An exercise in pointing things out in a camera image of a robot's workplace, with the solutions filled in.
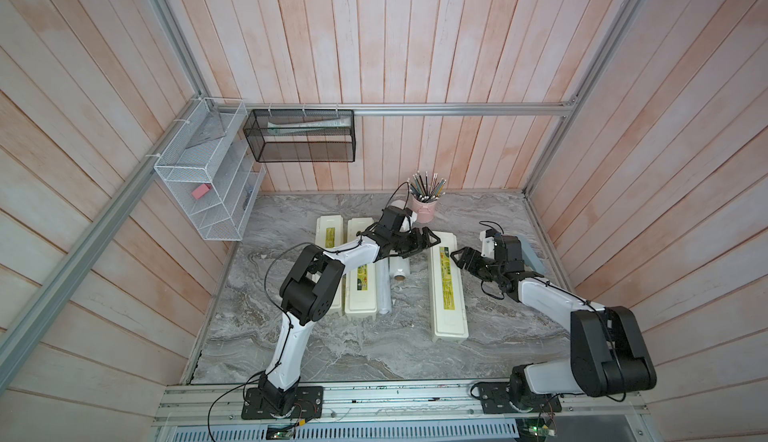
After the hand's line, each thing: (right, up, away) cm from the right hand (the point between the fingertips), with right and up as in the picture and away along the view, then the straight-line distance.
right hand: (458, 255), depth 92 cm
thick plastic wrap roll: (-18, -4, +2) cm, 19 cm away
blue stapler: (+24, -1, +4) cm, 25 cm away
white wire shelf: (-69, +26, -14) cm, 75 cm away
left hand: (-8, +2, 0) cm, 8 cm away
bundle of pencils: (-9, +22, +15) cm, 28 cm away
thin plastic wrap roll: (-23, -10, -1) cm, 25 cm away
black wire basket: (-53, +41, +11) cm, 68 cm away
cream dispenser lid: (-6, -16, -12) cm, 20 cm away
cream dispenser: (-30, -8, -7) cm, 32 cm away
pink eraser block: (-75, +19, -11) cm, 78 cm away
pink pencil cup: (-9, +15, +12) cm, 21 cm away
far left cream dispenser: (-41, +6, +4) cm, 42 cm away
